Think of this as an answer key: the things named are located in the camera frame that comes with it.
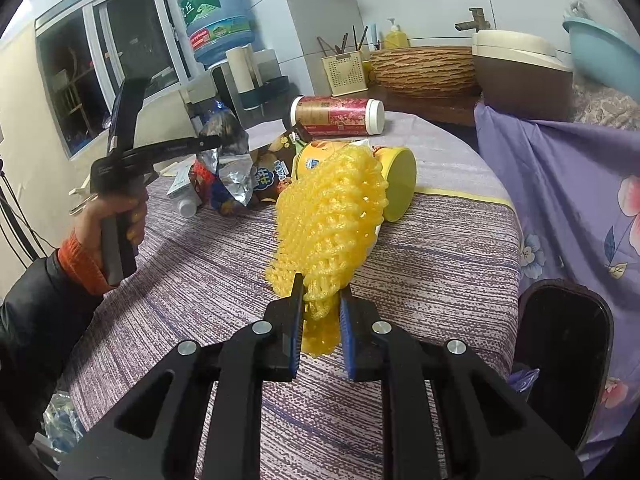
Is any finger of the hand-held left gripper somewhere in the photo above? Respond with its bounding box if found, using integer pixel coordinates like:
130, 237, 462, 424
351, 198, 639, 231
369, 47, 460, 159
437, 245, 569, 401
131, 135, 223, 171
107, 77, 151, 157

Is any window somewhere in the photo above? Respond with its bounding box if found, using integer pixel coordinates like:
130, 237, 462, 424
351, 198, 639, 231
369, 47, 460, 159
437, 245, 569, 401
35, 0, 193, 161

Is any dark teal roll holder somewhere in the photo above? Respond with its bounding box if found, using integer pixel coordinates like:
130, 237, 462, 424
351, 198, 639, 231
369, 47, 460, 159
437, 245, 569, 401
240, 76, 290, 111

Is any ribbed wooden basin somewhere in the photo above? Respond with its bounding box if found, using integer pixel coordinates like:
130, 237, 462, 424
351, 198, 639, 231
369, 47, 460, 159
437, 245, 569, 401
370, 46, 478, 98

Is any blue plastic basin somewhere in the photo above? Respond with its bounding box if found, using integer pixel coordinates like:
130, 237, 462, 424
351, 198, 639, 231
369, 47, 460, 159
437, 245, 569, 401
562, 16, 640, 86

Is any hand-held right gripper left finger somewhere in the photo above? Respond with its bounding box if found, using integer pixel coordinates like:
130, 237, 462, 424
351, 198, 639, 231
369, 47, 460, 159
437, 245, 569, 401
57, 274, 306, 480

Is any beige utensil holder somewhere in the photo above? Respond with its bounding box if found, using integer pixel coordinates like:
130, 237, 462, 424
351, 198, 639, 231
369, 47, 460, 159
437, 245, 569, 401
321, 51, 371, 98

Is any yellow foam fruit net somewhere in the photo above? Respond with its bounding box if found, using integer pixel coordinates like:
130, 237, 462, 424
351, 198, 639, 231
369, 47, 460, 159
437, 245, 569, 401
264, 141, 390, 361

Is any yellow paper cup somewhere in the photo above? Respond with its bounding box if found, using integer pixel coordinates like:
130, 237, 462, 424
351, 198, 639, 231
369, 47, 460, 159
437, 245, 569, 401
291, 139, 417, 223

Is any brass faucet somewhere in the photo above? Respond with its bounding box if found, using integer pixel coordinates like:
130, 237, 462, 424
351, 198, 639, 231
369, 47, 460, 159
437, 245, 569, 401
455, 7, 493, 32

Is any small white plastic bottle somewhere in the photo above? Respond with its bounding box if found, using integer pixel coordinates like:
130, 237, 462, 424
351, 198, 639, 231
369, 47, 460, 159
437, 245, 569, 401
167, 162, 202, 218

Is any white paper roll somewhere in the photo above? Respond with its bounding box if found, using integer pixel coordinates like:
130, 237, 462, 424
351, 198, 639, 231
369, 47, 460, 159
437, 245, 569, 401
226, 44, 258, 96

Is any grey patterned cloth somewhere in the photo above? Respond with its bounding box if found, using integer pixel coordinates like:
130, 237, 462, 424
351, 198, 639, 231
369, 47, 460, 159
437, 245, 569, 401
570, 82, 640, 131

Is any red cylindrical canister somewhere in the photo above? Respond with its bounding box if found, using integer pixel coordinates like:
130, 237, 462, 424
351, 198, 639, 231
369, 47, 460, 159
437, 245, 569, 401
290, 95, 386, 138

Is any yellow soap dispenser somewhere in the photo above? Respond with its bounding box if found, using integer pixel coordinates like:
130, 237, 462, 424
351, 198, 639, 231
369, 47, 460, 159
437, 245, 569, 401
384, 18, 411, 51

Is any foil snack bag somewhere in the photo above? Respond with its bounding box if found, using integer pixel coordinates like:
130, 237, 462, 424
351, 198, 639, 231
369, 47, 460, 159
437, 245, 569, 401
192, 152, 256, 217

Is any white and brown appliance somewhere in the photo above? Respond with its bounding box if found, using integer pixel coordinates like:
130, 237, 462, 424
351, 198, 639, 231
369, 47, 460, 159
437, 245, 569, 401
471, 30, 574, 122

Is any brown chips bag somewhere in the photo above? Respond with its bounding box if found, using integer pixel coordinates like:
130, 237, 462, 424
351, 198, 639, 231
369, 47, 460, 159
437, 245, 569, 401
252, 130, 301, 203

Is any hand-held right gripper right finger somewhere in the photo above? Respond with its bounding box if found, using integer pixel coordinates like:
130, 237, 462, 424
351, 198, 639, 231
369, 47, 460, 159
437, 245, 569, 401
339, 290, 583, 480

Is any purple floral cloth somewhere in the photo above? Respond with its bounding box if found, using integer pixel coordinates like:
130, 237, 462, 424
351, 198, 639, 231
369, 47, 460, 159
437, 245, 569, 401
474, 100, 640, 466

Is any person's left forearm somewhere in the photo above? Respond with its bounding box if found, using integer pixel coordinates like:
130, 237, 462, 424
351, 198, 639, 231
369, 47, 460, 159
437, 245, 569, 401
0, 232, 108, 443

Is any person's left hand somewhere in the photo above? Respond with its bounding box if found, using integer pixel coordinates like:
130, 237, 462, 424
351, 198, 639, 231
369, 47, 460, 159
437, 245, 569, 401
75, 194, 149, 261

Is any crushed clear plastic bottle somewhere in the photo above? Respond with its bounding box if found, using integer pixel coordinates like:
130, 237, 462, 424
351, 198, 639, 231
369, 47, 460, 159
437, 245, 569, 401
197, 100, 251, 158

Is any blue water jug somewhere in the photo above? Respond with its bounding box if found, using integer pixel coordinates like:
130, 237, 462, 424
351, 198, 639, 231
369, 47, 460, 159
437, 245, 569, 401
178, 0, 255, 68

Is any white water dispenser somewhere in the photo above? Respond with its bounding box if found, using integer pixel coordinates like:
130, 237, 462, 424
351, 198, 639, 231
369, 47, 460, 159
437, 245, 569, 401
180, 62, 242, 121

